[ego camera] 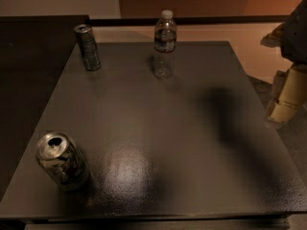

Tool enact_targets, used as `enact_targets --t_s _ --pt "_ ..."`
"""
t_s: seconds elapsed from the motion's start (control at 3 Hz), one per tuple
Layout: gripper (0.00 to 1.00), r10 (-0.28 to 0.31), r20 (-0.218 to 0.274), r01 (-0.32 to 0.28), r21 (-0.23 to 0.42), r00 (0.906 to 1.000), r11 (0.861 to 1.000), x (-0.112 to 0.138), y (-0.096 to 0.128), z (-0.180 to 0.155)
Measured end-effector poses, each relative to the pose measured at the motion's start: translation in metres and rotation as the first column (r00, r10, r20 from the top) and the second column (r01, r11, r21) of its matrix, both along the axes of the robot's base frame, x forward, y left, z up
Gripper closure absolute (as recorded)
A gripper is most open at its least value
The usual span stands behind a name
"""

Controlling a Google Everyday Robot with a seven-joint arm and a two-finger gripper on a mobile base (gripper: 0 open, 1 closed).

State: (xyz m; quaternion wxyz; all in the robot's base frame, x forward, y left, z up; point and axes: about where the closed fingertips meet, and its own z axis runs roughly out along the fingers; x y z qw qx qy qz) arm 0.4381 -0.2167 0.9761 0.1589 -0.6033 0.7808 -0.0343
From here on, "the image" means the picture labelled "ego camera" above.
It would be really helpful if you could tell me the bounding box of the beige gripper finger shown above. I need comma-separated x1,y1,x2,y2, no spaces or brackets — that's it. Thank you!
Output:
265,63,307,128

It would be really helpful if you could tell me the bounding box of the clear plastic water bottle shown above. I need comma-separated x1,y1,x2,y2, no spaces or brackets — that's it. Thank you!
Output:
153,10,177,80

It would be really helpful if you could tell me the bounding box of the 7up soda can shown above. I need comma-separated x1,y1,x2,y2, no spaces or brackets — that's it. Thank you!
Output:
35,131,89,192

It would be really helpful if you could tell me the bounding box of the tall slim dark can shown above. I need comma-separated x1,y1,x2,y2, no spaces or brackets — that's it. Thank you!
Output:
74,24,101,71

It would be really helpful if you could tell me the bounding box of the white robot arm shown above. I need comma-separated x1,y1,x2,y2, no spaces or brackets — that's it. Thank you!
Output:
261,0,307,129

